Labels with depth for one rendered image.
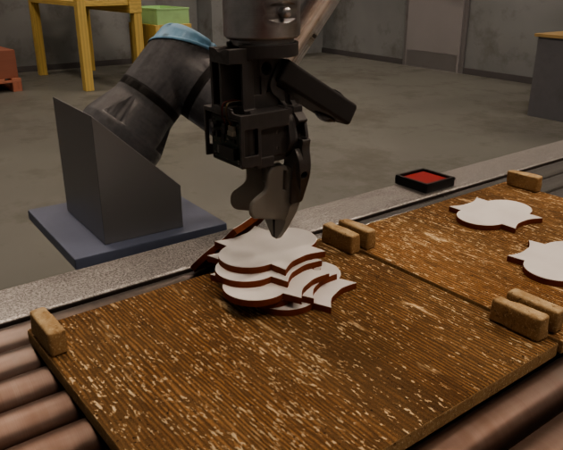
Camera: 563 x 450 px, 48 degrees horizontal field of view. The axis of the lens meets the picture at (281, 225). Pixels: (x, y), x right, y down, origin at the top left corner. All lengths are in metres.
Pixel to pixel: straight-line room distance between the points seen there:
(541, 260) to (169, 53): 0.66
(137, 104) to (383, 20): 9.36
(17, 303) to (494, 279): 0.57
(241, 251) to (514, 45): 8.17
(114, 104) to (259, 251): 0.45
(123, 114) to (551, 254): 0.68
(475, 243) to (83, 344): 0.53
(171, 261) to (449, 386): 0.43
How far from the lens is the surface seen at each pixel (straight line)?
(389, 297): 0.74
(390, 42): 10.25
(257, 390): 0.58
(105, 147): 1.02
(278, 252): 0.74
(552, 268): 0.84
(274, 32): 0.62
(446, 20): 9.43
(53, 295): 0.82
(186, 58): 1.11
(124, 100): 1.10
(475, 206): 1.02
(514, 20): 8.82
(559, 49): 6.47
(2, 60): 8.12
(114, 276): 0.85
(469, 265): 0.84
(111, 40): 10.12
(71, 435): 0.59
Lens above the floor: 1.28
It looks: 22 degrees down
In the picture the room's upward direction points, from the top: straight up
